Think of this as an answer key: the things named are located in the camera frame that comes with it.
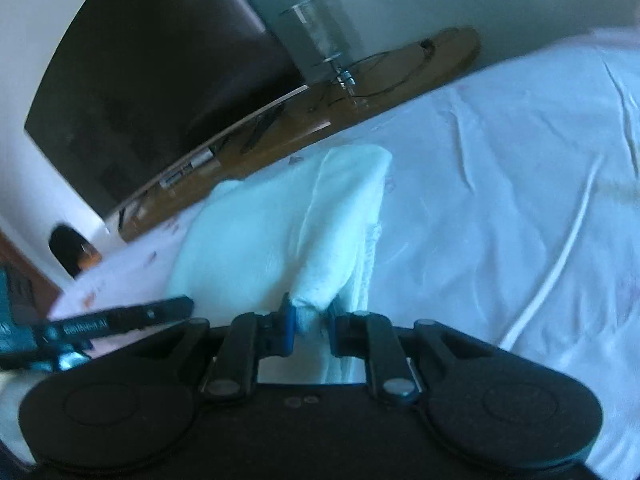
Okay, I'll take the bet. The dark round object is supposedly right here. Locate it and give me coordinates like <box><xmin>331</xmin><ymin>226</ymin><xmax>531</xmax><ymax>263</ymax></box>
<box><xmin>48</xmin><ymin>224</ymin><xmax>104</xmax><ymax>280</ymax></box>

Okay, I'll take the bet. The black television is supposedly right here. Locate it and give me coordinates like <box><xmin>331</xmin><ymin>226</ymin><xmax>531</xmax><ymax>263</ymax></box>
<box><xmin>24</xmin><ymin>0</ymin><xmax>311</xmax><ymax>222</ymax></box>

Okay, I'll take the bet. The black remote control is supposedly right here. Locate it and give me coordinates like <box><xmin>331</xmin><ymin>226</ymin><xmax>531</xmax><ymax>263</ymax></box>
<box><xmin>240</xmin><ymin>110</ymin><xmax>282</xmax><ymax>156</ymax></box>

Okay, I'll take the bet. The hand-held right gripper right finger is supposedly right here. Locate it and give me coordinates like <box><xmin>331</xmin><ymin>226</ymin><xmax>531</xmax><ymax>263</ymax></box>
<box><xmin>326</xmin><ymin>307</ymin><xmax>482</xmax><ymax>406</ymax></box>

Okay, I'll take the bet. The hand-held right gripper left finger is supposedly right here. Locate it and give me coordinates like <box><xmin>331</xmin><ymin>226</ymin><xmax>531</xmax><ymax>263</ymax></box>
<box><xmin>160</xmin><ymin>293</ymin><xmax>297</xmax><ymax>404</ymax></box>

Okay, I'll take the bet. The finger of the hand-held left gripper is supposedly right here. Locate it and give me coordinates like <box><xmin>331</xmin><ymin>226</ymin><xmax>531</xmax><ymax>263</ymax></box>
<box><xmin>49</xmin><ymin>295</ymin><xmax>195</xmax><ymax>345</ymax></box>

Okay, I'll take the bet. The pale green towel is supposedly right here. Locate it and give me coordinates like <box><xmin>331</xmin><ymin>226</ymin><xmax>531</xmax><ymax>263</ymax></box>
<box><xmin>167</xmin><ymin>144</ymin><xmax>393</xmax><ymax>386</ymax></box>

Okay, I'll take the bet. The brown wooden furniture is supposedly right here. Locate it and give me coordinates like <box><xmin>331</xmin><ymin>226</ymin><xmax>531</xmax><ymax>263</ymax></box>
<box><xmin>0</xmin><ymin>229</ymin><xmax>64</xmax><ymax>320</ymax></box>

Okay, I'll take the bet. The wooden tv cabinet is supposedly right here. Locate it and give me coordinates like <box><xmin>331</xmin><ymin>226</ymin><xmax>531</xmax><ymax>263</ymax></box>
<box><xmin>117</xmin><ymin>26</ymin><xmax>482</xmax><ymax>244</ymax></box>

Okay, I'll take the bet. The clear glass lamp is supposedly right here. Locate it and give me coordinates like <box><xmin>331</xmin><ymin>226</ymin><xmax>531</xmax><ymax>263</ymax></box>
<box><xmin>277</xmin><ymin>0</ymin><xmax>372</xmax><ymax>109</ymax></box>

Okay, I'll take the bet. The thin black cable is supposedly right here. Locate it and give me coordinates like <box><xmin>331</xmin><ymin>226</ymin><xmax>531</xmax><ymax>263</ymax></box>
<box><xmin>307</xmin><ymin>39</ymin><xmax>437</xmax><ymax>112</ymax></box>

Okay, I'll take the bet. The floral bed sheet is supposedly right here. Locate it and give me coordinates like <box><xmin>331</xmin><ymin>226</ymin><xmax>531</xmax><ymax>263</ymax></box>
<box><xmin>50</xmin><ymin>35</ymin><xmax>640</xmax><ymax>480</ymax></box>

